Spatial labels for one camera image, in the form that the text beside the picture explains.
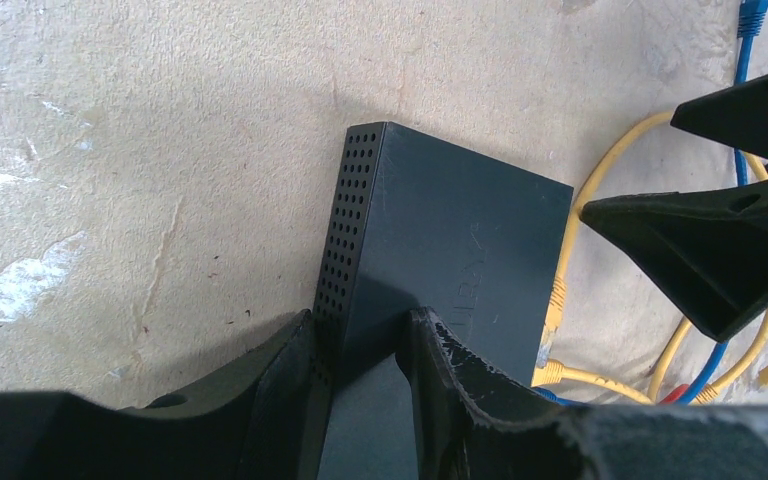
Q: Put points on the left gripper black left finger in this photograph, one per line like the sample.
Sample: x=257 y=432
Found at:
x=261 y=416

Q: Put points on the black network switch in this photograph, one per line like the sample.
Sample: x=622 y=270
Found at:
x=417 y=221

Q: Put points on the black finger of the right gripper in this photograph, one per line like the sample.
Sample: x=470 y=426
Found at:
x=736 y=117
x=706 y=251

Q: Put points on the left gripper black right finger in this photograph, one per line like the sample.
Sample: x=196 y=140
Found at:
x=472 y=421

